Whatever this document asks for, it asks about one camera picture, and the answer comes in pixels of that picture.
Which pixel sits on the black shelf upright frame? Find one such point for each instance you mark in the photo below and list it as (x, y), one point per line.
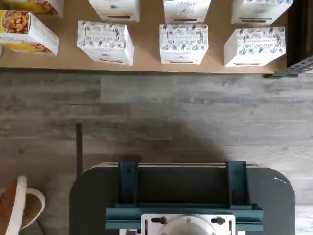
(300, 29)

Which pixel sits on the thin black rod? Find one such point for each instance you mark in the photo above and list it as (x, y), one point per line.
(79, 147)

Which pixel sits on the white floral print box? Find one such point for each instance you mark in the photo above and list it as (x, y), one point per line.
(261, 11)
(115, 8)
(105, 41)
(187, 11)
(183, 44)
(256, 46)

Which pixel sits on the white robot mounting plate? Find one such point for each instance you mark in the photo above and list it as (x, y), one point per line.
(149, 227)

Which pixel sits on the teal vertical frame bar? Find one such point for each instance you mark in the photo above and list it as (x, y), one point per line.
(128, 181)
(236, 181)

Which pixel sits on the brown lower shelf board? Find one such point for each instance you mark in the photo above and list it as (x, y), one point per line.
(146, 36)

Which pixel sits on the white and wood chair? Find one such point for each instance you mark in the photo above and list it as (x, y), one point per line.
(18, 203)

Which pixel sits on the perforated metal shelf bracket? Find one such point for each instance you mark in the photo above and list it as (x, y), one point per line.
(293, 69)

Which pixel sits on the teal cross beam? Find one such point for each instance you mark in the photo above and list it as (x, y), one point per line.
(122, 215)

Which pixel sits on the grey xArm robot base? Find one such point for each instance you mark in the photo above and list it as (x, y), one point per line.
(187, 226)

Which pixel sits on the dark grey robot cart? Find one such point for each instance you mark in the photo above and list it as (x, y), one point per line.
(93, 195)

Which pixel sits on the black plate bolt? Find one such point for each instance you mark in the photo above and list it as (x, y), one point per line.
(162, 220)
(218, 220)

